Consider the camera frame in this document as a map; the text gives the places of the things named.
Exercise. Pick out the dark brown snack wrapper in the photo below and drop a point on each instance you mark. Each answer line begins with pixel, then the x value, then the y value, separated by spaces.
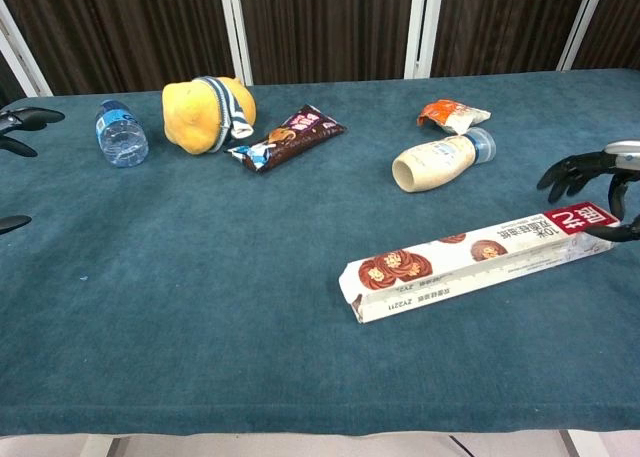
pixel 295 139

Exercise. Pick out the long white biscuit box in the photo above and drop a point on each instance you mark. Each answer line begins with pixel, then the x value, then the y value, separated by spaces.
pixel 450 267

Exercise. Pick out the yellow plush toy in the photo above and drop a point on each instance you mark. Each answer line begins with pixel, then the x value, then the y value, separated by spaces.
pixel 192 114

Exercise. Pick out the orange white snack packet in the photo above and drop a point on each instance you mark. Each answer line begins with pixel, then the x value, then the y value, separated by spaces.
pixel 450 114

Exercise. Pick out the blue white striped cloth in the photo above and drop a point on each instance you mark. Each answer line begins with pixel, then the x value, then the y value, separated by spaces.
pixel 227 107

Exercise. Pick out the white metal table leg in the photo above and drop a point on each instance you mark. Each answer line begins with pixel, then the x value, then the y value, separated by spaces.
pixel 97 447
pixel 572 444

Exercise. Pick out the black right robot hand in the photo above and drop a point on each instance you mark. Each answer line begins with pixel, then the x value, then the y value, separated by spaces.
pixel 622 154

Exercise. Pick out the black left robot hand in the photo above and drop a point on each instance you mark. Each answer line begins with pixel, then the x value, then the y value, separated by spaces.
pixel 30 117

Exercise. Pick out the cream bottle with blue cap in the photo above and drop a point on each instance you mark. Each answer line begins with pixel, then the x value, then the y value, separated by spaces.
pixel 435 162

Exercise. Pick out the clear plastic water bottle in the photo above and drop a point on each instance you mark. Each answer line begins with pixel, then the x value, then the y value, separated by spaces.
pixel 121 137

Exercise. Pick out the brown screen panel white frame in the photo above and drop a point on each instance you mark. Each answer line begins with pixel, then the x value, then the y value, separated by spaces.
pixel 125 32
pixel 500 22
pixel 615 22
pixel 325 27

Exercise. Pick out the teal table cloth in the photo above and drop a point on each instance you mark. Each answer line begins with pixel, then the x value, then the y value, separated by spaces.
pixel 250 302

